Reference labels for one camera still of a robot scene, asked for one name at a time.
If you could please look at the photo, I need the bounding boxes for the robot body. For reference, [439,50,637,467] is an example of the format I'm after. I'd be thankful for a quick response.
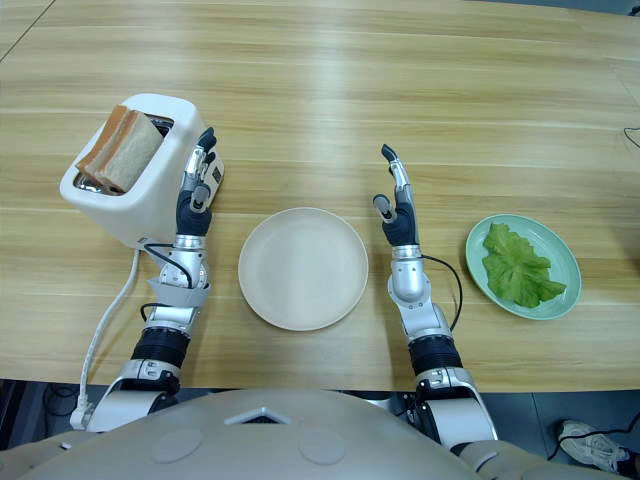
[29,388,484,480]

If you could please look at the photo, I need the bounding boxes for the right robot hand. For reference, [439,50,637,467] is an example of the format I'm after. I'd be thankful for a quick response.
[372,143,420,248]

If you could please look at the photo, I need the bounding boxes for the bread slice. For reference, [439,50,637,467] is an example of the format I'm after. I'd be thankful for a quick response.
[93,109,165,195]
[74,104,129,182]

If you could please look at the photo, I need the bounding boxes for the green plate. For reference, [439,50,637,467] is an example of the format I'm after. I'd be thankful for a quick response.
[465,213,583,321]

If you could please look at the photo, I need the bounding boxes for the black cable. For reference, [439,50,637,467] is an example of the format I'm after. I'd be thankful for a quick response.
[139,242,195,324]
[420,254,464,333]

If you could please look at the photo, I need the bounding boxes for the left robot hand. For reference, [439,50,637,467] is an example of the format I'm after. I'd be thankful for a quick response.
[175,126,218,238]

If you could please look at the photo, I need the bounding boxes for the cream plate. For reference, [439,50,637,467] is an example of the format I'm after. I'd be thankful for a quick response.
[237,206,370,332]

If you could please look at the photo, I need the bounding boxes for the green lettuce leaf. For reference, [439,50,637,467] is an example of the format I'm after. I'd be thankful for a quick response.
[481,222,568,309]

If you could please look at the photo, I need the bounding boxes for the person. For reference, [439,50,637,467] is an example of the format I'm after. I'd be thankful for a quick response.
[557,419,640,477]

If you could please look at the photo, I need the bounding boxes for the white cord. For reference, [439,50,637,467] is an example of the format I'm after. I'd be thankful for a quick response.
[69,248,143,432]

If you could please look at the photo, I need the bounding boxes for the cream toaster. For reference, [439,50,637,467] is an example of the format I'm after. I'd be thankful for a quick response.
[59,92,226,250]

